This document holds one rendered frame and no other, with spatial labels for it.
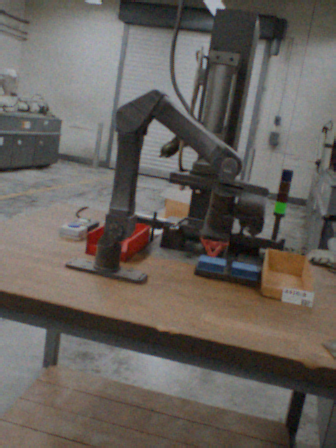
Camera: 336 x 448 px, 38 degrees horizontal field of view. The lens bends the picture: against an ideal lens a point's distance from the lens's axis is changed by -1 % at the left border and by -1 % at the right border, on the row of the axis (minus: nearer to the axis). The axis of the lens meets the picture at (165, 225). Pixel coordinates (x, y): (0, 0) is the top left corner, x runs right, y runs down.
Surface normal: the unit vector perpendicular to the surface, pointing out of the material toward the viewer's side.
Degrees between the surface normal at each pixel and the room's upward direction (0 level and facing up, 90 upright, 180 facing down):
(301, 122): 90
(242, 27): 90
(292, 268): 90
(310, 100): 90
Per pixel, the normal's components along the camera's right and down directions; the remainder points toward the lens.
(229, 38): -0.21, 0.17
